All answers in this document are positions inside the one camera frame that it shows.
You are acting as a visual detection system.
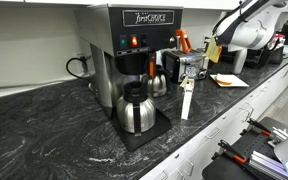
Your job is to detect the black orange clamp near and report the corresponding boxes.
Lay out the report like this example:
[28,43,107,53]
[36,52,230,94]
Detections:
[211,140,247,164]

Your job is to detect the steel coffee carafe rear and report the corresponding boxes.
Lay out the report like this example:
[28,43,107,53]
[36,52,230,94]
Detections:
[141,65,169,98]

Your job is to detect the black power cable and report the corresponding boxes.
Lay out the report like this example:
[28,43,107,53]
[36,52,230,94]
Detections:
[65,55,92,81]

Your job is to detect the black orange clamp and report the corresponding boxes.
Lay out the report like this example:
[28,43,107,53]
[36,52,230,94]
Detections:
[211,140,247,164]
[240,118,272,137]

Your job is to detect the silver metal water bottle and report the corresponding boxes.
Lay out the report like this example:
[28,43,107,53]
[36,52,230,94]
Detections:
[232,49,247,74]

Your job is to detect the commercial coffee brewer machine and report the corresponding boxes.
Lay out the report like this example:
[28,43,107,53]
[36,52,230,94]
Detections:
[75,4,183,151]

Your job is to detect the aluminium extrusion rails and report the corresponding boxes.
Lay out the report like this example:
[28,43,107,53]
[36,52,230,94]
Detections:
[249,151,288,180]

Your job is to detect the black cart top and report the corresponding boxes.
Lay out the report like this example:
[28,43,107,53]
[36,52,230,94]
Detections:
[202,127,276,180]

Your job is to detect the chrome black toaster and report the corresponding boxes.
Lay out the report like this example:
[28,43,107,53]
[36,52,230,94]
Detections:
[162,50,209,83]

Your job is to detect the black appliance with basket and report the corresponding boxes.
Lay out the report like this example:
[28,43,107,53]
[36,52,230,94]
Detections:
[219,33,285,69]

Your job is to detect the steel coffee carafe front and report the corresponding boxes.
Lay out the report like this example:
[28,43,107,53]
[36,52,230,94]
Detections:
[116,81,156,136]

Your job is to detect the black orange clamp far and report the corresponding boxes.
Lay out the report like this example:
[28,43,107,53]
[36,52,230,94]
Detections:
[240,118,272,137]

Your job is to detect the steel coffee carafe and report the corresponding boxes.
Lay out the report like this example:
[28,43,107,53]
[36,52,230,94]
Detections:
[141,65,169,98]
[116,81,156,136]

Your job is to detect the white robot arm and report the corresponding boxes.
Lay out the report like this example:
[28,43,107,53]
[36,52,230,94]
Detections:
[212,0,288,51]

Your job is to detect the bread slice from toaster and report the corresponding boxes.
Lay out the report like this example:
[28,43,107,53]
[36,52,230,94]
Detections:
[206,37,222,63]

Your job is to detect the bread slice on plate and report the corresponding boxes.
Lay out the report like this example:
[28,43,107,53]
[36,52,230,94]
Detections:
[215,74,232,85]

